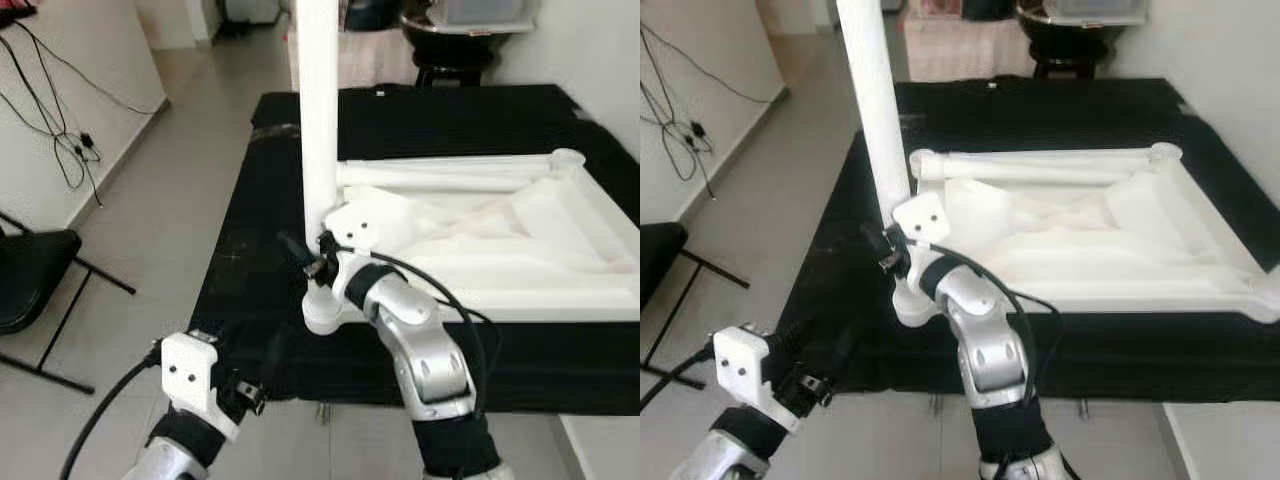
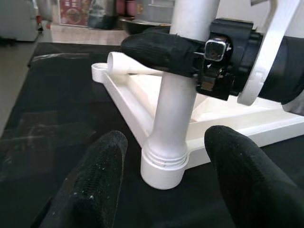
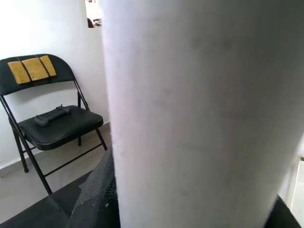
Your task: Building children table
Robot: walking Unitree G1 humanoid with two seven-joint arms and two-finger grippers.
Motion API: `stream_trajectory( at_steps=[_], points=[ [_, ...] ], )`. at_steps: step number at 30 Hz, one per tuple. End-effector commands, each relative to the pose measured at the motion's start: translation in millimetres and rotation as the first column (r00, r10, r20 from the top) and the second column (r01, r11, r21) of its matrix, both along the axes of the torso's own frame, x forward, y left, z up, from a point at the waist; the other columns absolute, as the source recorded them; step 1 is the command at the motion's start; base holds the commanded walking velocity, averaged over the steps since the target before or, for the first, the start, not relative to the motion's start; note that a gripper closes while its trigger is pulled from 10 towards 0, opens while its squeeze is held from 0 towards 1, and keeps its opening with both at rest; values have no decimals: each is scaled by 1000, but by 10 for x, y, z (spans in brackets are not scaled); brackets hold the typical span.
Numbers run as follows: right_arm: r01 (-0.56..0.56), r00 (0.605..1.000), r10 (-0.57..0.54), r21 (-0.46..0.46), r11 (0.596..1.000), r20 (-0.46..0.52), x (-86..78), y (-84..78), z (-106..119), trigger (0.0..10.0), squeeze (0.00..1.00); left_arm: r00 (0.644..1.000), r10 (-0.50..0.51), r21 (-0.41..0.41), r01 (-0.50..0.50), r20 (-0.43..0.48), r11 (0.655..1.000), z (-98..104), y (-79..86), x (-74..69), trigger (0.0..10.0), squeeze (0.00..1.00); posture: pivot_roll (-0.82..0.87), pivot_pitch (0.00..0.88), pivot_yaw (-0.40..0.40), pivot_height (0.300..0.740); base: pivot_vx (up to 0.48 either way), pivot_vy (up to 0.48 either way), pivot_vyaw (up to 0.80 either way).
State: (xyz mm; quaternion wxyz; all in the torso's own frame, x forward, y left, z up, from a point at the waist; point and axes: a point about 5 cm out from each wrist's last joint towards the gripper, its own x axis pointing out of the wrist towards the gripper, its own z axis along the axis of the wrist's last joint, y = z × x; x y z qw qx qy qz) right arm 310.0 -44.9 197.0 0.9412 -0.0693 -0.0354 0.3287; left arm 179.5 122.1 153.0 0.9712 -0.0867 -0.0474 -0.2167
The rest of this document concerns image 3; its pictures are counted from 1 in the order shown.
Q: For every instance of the black folding chair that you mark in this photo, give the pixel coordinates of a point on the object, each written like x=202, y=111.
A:
x=59, y=130

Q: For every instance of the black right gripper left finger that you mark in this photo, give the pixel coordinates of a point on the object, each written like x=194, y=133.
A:
x=97, y=197

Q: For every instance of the white plastic table leg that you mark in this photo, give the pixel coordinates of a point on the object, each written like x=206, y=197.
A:
x=202, y=107

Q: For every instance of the black tablecloth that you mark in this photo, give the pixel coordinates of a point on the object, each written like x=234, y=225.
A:
x=35, y=211

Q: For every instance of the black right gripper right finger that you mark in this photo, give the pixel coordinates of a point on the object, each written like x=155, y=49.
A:
x=282, y=213

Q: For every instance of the black remote controller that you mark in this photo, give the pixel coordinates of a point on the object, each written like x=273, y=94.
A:
x=51, y=116

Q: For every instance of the yellow foam pad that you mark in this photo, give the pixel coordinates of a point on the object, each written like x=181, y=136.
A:
x=19, y=72
x=35, y=69
x=48, y=65

